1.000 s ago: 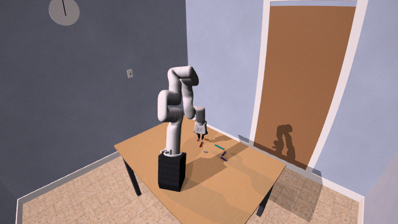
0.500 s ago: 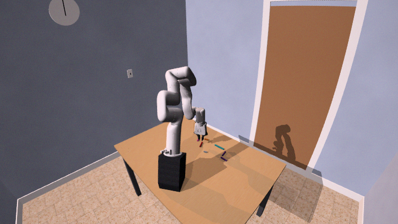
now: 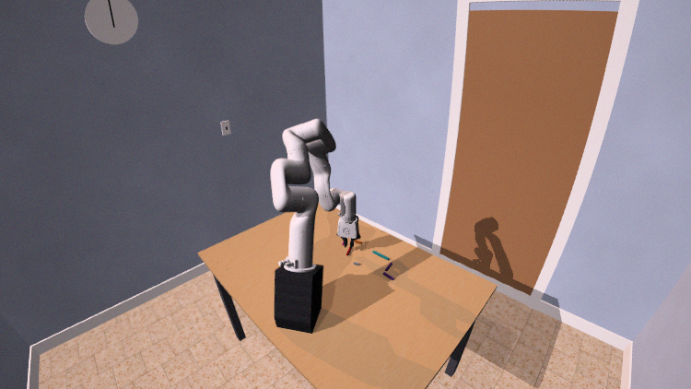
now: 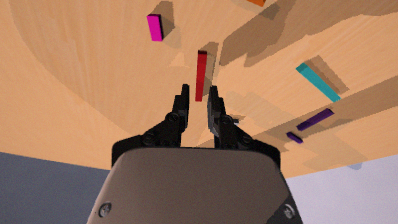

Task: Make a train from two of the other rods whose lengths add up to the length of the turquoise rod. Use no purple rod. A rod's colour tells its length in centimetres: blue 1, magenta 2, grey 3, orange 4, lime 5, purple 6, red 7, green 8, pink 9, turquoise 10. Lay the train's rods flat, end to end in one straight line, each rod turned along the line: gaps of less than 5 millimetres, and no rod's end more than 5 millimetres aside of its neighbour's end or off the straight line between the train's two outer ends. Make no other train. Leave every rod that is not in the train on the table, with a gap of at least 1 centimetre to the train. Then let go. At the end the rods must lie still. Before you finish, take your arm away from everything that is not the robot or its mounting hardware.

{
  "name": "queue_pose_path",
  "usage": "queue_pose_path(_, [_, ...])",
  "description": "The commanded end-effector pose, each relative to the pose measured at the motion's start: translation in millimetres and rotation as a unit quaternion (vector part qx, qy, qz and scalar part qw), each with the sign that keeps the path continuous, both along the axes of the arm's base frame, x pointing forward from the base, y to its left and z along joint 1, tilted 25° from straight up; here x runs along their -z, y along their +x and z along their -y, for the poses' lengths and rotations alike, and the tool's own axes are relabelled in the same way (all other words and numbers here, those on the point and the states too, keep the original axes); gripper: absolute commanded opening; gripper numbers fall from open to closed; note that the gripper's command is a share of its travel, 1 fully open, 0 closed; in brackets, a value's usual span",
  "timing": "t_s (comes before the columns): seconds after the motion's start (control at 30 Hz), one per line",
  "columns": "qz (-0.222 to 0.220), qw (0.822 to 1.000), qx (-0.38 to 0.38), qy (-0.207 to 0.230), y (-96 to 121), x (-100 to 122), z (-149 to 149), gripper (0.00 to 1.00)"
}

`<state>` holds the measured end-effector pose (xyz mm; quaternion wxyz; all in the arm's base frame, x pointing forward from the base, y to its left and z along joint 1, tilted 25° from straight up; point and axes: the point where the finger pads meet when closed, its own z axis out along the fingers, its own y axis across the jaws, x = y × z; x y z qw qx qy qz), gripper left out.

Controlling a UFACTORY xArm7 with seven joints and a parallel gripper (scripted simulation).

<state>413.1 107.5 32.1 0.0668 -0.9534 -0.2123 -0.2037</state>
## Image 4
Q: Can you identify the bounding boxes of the magenta rod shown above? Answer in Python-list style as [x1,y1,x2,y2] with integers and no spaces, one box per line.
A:
[147,14,164,41]

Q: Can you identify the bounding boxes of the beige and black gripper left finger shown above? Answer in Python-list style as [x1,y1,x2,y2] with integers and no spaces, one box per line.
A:
[111,84,190,169]

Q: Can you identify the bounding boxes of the red rectangular bar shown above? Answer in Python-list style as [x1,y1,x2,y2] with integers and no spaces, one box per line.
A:
[195,50,207,102]

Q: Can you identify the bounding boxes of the turquoise rod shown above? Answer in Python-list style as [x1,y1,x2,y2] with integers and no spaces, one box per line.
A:
[295,63,342,102]

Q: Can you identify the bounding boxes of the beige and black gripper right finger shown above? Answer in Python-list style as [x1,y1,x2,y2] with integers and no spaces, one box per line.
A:
[207,85,281,169]

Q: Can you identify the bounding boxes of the purple rod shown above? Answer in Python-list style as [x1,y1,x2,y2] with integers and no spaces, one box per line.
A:
[286,132,304,144]
[296,108,334,131]

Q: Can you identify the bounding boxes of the orange rod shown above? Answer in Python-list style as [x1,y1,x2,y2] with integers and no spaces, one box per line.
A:
[247,0,266,7]

